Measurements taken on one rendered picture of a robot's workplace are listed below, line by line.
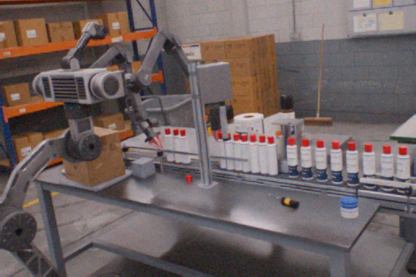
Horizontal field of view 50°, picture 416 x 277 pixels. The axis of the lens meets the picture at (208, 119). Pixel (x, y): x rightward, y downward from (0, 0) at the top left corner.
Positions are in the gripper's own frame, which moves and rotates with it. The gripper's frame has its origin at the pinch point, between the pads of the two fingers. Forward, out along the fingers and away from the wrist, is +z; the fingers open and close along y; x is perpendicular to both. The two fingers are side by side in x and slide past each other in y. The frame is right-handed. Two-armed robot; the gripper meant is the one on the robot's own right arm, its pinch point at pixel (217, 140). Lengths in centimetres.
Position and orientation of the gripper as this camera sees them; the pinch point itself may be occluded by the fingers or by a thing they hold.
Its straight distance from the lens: 255.8
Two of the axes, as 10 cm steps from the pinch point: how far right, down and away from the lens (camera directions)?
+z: 1.1, 9.7, 2.2
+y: -8.0, -0.4, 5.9
